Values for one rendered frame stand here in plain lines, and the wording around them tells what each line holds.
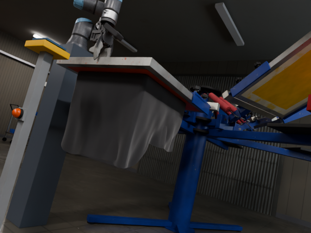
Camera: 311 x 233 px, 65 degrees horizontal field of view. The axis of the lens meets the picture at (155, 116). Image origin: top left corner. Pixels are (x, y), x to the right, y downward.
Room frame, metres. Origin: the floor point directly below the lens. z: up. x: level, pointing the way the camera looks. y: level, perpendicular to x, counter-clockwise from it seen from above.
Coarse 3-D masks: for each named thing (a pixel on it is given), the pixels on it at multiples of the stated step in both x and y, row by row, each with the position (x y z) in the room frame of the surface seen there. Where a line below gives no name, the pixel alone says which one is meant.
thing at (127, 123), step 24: (96, 72) 1.20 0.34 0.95; (72, 96) 1.28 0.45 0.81; (96, 96) 1.19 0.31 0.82; (120, 96) 1.11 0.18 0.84; (72, 120) 1.25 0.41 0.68; (96, 120) 1.17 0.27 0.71; (120, 120) 1.10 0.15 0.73; (72, 144) 1.25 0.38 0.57; (96, 144) 1.16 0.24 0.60; (120, 144) 1.08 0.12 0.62
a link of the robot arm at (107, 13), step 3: (105, 9) 1.08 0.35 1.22; (108, 9) 1.08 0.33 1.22; (105, 12) 1.08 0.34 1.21; (108, 12) 1.08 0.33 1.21; (111, 12) 1.08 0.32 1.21; (114, 12) 1.09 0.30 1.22; (102, 15) 1.09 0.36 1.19; (105, 15) 1.08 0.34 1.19; (108, 15) 1.08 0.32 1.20; (111, 15) 1.08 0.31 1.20; (114, 15) 1.09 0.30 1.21; (117, 15) 1.11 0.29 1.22; (111, 18) 1.08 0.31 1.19; (114, 18) 1.09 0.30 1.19; (117, 18) 1.12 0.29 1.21; (114, 21) 1.10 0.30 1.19
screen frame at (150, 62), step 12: (60, 60) 1.22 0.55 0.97; (72, 60) 1.18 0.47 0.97; (84, 60) 1.13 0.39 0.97; (96, 60) 1.09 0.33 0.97; (108, 60) 1.05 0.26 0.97; (120, 60) 1.02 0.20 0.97; (132, 60) 0.98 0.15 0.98; (144, 60) 0.95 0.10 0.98; (156, 72) 1.00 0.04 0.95; (168, 84) 1.14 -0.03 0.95; (180, 84) 1.20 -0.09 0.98; (192, 96) 1.35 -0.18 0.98
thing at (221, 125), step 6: (192, 114) 1.99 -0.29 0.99; (222, 114) 1.98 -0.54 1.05; (186, 120) 2.01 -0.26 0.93; (192, 120) 1.98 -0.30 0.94; (198, 120) 2.22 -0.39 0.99; (216, 120) 2.09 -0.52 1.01; (222, 120) 1.99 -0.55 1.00; (210, 126) 2.20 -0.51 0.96; (216, 126) 2.01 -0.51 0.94; (222, 126) 1.99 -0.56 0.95; (228, 126) 2.02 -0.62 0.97; (234, 126) 2.00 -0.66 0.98; (240, 126) 2.27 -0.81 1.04
